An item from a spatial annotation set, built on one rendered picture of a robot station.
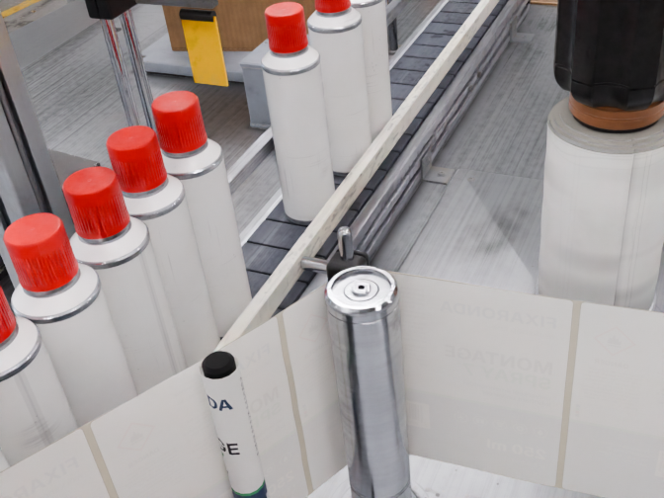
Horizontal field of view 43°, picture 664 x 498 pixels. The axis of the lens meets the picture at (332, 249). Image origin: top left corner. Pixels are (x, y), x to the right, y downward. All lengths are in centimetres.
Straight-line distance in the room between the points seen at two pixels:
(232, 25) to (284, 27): 54
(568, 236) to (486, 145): 43
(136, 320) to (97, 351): 5
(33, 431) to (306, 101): 38
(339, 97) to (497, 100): 34
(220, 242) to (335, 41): 25
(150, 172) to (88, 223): 6
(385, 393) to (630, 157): 22
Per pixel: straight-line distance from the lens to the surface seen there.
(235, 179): 74
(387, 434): 48
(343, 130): 84
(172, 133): 60
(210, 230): 63
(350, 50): 81
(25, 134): 67
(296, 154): 76
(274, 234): 80
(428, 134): 95
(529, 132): 104
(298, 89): 73
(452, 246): 76
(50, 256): 49
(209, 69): 66
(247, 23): 125
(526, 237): 78
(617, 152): 55
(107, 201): 52
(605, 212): 57
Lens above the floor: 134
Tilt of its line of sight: 37 degrees down
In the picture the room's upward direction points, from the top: 7 degrees counter-clockwise
